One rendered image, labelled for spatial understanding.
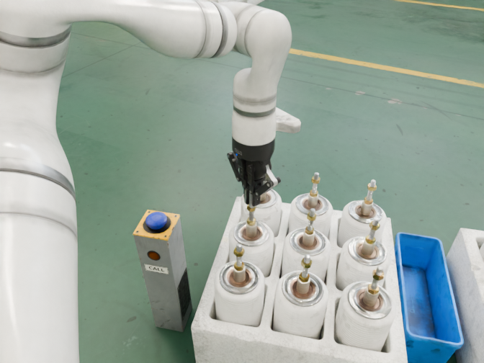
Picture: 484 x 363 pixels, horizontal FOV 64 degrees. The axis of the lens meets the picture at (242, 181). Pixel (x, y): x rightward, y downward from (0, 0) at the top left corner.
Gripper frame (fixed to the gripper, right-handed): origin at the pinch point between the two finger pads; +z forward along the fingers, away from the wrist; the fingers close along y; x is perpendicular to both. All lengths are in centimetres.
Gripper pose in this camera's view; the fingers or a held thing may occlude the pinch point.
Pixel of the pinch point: (251, 196)
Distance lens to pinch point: 75.8
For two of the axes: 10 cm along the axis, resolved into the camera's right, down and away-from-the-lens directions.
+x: 7.8, -3.9, 5.0
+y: 6.3, 4.8, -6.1
